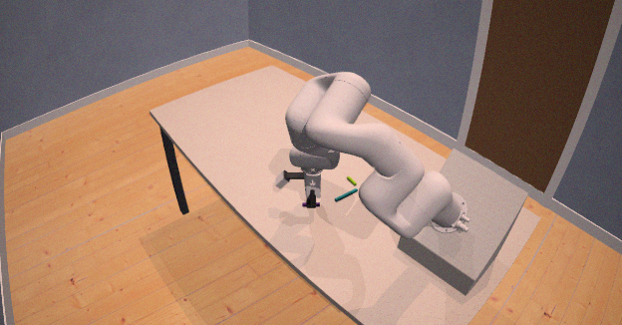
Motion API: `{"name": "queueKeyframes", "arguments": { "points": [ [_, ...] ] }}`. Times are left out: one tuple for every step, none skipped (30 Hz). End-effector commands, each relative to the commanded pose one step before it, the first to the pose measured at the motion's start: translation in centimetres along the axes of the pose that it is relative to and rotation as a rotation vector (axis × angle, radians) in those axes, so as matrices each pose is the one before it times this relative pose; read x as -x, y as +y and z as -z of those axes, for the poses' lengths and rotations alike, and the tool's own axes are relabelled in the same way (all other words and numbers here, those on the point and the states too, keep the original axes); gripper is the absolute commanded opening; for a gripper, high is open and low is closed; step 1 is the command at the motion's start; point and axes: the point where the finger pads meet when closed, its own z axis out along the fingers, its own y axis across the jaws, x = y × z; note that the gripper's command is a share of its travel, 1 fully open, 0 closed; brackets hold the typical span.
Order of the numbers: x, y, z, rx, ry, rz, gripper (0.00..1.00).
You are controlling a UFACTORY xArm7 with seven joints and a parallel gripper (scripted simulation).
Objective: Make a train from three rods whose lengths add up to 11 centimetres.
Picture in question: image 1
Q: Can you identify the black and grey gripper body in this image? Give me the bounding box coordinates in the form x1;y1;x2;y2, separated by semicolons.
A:
301;168;323;198

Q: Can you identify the turquoise rod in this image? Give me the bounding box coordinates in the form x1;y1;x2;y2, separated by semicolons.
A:
335;188;358;202

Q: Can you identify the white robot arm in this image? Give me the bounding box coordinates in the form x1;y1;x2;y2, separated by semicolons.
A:
285;72;470;239

